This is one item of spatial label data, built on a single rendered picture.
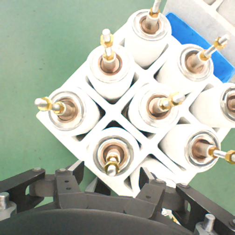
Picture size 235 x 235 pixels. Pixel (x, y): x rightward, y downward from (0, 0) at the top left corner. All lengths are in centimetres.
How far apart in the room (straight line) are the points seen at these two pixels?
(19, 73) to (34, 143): 29
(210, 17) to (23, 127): 75
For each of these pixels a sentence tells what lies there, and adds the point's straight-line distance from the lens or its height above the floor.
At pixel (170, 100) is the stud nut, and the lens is 18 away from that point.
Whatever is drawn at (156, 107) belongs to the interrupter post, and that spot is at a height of 27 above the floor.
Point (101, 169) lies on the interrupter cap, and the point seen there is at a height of 25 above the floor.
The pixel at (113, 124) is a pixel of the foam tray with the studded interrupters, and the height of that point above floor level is 7.
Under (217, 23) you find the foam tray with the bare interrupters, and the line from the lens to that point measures 53.
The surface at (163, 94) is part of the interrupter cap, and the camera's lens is 25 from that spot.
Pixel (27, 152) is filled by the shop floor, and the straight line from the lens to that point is 61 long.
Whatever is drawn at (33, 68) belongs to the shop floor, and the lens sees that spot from 64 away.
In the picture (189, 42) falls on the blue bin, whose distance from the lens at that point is 57.
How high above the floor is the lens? 49
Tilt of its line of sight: 87 degrees down
